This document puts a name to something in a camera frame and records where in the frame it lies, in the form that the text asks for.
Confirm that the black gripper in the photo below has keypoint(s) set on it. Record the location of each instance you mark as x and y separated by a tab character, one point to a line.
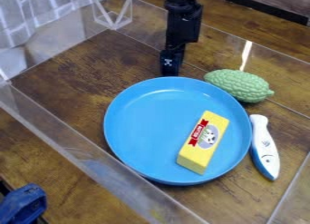
183	30

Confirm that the white blue toy fish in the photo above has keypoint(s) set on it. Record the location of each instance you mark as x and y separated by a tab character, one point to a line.
263	147

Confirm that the clear acrylic enclosure wall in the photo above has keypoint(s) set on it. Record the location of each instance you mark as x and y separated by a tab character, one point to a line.
87	57

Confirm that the green bumpy toy gourd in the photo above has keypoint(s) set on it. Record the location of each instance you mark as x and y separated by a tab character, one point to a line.
246	86

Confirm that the blue clamp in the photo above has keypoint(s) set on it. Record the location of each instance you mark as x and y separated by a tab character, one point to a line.
23	205

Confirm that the blue round plate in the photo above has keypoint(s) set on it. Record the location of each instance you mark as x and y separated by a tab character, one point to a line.
150	119

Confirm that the yellow toy butter block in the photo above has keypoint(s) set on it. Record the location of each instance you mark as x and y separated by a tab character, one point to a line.
197	151

